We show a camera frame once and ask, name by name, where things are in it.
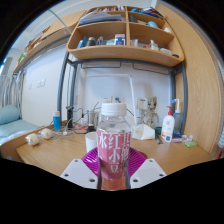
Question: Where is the wooden shelf unit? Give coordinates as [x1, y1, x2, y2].
[65, 4, 185, 68]

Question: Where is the blue white-capped can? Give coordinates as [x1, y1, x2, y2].
[52, 110, 63, 132]

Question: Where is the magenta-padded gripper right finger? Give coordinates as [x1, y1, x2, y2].
[127, 147, 167, 190]

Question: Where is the tree creature figurine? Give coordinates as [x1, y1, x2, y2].
[140, 96, 161, 130]

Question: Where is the clear blue spray bottle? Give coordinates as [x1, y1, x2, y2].
[171, 98, 183, 134]

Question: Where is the white cup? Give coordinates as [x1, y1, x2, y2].
[85, 131, 99, 154]

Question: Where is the white desk lamp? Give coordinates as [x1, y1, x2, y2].
[85, 73, 138, 126]

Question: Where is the white red-pump lotion bottle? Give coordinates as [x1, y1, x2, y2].
[161, 105, 176, 144]

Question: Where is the white tape roll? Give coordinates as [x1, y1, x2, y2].
[25, 133, 41, 147]
[40, 128, 54, 140]

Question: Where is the teal pillow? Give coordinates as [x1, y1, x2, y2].
[0, 105, 21, 126]

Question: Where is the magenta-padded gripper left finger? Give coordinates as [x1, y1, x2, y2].
[60, 147, 102, 191]

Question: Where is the black handheld device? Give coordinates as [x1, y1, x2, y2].
[65, 105, 75, 130]

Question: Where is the pink-labelled clear drink bottle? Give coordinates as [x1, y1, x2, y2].
[95, 102, 132, 192]

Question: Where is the white tissue pack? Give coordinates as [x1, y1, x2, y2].
[130, 123, 156, 141]

